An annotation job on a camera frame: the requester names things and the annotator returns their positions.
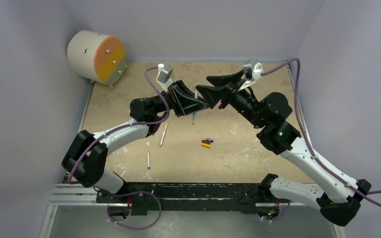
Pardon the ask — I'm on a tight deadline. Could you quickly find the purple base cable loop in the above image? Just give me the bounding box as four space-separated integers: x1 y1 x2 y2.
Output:
107 190 163 230

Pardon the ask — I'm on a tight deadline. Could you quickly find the yellow pen cap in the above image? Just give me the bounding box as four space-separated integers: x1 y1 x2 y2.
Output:
201 143 211 148

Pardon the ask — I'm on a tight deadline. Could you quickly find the round cabinet with coloured drawers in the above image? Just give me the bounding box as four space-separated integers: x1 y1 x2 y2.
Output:
66 30 128 88

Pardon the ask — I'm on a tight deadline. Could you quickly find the white pen orange tip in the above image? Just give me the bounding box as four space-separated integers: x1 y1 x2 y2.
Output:
192 91 199 125

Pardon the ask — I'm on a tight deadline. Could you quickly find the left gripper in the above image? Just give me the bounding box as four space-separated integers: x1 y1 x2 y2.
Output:
151 81 208 118

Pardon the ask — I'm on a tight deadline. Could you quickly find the black base frame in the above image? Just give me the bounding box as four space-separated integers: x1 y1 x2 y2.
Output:
96 175 289 218

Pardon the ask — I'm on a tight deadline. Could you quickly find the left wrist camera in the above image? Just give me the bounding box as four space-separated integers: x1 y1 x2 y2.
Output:
156 63 173 92

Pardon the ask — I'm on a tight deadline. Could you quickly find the white pen black end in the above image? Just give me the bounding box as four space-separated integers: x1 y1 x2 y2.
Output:
147 150 151 169

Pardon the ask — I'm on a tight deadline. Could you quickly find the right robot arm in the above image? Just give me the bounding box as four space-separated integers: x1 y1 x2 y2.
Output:
196 73 371 227

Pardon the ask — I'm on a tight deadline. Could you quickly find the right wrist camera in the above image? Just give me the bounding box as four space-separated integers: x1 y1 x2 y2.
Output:
238 59 263 91

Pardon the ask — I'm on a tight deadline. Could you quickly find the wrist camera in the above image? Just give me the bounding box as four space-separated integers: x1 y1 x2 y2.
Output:
156 63 173 92
238 59 263 91

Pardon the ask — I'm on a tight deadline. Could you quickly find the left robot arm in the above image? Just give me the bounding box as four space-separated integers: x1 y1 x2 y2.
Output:
62 80 209 203

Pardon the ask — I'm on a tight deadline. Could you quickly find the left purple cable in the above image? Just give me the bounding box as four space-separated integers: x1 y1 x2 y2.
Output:
66 67 171 184

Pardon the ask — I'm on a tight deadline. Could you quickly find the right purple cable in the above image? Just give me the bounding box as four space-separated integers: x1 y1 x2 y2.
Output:
260 58 381 215

